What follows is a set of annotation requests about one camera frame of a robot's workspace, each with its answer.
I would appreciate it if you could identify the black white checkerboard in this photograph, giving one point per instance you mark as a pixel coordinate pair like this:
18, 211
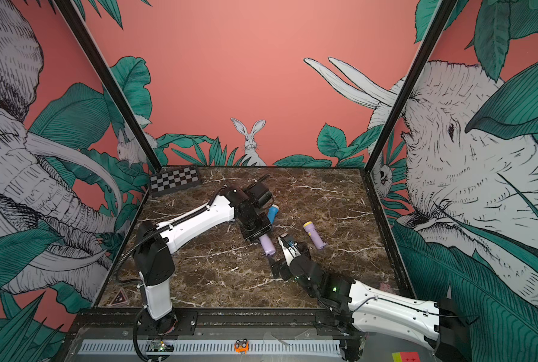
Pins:
175, 178

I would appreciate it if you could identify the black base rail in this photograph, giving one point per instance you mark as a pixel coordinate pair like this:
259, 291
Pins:
186, 321

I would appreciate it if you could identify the white slotted cable duct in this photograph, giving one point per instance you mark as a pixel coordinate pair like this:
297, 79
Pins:
312, 347

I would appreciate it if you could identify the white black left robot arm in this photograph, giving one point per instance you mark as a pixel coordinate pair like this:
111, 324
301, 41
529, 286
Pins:
153, 253

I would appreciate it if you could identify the black left corner frame post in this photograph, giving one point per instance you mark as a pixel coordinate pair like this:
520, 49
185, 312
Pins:
76, 24

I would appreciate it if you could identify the green circuit board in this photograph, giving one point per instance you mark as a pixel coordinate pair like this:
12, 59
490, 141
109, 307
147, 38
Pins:
160, 346

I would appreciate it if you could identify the black right corner frame post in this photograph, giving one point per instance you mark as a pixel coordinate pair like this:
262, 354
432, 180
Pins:
434, 31

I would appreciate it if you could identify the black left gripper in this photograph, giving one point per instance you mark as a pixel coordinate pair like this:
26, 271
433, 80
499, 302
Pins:
250, 235

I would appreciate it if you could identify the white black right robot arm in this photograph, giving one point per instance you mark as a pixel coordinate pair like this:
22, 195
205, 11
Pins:
438, 326

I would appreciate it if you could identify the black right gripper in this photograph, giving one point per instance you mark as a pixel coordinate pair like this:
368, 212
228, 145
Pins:
276, 268

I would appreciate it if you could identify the purple flashlight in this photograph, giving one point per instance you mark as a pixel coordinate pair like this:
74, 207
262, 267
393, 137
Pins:
311, 230
267, 244

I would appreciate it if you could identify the orange round clip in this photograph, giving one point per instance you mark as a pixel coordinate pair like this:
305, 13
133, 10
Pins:
241, 346

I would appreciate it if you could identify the black corner frame post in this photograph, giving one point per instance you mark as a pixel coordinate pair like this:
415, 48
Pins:
434, 31
76, 24

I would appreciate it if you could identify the blue flashlight white head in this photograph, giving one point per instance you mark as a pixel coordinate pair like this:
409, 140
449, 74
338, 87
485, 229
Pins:
272, 212

